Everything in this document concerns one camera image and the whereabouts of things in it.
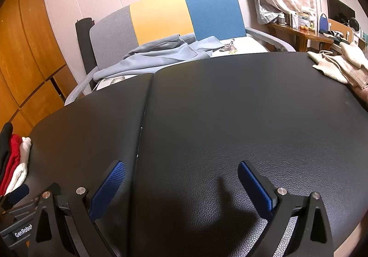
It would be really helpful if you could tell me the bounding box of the white deer print pillow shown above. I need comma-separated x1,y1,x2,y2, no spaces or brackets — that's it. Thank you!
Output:
211,37,269,58

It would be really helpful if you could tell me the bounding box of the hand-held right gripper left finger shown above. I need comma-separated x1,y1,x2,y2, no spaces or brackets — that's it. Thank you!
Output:
29,160,127,257

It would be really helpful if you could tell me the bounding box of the black monitor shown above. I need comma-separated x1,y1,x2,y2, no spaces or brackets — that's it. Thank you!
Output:
327,0,356,26

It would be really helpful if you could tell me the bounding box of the white patterned pillow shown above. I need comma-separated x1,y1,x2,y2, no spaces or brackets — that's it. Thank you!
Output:
96,74,138,89

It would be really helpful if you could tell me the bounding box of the brown wooden panel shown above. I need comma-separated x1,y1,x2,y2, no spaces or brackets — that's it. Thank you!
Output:
328,18,354,43

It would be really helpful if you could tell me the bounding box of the red folded garment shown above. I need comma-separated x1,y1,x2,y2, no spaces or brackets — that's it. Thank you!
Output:
0,134,23,197

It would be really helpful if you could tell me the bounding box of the wooden desk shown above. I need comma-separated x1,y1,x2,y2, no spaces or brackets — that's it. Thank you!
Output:
267,22,334,52

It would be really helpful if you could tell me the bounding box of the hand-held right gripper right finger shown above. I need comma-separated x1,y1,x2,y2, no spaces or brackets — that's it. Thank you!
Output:
237,160,335,257

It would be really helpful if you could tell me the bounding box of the wooden wardrobe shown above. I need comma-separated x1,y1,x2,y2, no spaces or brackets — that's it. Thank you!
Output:
0,0,78,137

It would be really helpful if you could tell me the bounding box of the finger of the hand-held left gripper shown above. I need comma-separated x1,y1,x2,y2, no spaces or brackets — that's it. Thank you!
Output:
4,184,30,206

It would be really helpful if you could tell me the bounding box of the black folded garment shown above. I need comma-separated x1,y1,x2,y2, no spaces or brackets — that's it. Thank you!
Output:
0,123,14,177

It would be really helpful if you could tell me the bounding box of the white folded garment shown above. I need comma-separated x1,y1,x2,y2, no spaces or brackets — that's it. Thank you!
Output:
4,137,32,196

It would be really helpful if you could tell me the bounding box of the grey yellow blue sofa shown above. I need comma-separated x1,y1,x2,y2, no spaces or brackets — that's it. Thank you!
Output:
65,0,296,106

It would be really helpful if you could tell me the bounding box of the stack of boxes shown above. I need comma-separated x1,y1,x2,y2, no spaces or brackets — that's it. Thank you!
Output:
290,7,317,29

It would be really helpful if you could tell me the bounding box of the beige knit sweater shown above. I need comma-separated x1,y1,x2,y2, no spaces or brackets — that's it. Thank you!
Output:
307,51,368,97

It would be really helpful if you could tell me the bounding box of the cream knit sweater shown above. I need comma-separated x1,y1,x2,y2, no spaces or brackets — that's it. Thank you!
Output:
341,41,368,69

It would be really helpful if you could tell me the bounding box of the white fan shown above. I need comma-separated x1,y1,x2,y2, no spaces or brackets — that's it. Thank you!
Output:
348,17,360,34

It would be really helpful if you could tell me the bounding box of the grey-blue hoodie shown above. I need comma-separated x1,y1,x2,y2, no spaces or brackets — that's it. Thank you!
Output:
92,33,222,81

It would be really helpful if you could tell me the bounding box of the blue bag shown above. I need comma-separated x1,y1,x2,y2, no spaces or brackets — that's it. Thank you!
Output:
319,13,329,33

